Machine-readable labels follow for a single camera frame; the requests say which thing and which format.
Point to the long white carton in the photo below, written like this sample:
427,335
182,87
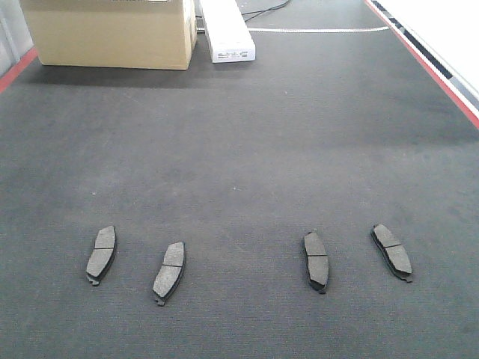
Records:
228,38

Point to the cardboard box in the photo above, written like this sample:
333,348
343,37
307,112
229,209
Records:
126,34

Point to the brake pad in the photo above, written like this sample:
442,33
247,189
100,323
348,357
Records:
393,252
317,261
102,255
170,272

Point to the dark conveyor belt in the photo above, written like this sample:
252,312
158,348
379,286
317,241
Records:
335,127

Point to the red conveyor side rail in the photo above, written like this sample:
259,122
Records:
435,69

